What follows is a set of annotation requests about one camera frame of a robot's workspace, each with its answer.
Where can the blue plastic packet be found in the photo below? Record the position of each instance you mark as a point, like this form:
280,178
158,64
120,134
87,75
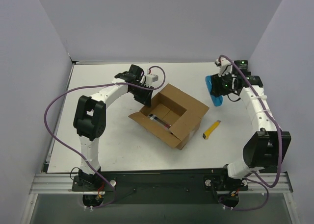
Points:
213,84

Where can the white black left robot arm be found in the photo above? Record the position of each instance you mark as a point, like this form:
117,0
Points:
90,116

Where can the aluminium front frame rail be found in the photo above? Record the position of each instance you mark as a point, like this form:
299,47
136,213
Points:
62,184

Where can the brown cardboard express box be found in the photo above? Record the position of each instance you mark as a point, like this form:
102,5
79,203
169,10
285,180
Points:
183,112

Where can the yellow utility knife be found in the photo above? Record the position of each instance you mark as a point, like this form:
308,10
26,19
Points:
208,132

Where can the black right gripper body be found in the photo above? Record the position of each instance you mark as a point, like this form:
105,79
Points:
216,86

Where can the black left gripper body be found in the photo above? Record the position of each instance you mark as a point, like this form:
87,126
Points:
141,94

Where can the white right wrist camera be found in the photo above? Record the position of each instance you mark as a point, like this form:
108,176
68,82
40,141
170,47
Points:
225,66

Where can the dark striped packet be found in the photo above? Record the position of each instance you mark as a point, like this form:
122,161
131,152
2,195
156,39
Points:
160,122

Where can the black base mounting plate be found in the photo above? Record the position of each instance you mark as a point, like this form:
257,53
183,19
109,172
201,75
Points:
202,186

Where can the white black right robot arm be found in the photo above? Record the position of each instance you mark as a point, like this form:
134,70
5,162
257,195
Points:
268,144

